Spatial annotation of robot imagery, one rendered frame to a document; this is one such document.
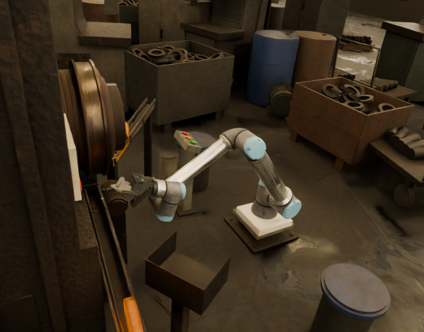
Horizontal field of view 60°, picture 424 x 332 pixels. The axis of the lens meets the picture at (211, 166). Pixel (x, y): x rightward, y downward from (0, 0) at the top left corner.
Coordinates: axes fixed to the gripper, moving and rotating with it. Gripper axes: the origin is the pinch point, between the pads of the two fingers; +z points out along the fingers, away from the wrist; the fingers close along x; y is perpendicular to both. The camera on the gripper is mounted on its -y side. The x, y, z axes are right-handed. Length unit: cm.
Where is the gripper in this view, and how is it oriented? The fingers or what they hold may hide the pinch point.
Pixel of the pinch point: (113, 188)
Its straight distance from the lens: 179.8
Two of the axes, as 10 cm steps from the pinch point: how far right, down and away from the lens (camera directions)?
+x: 4.2, 4.9, -7.6
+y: 3.6, -8.6, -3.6
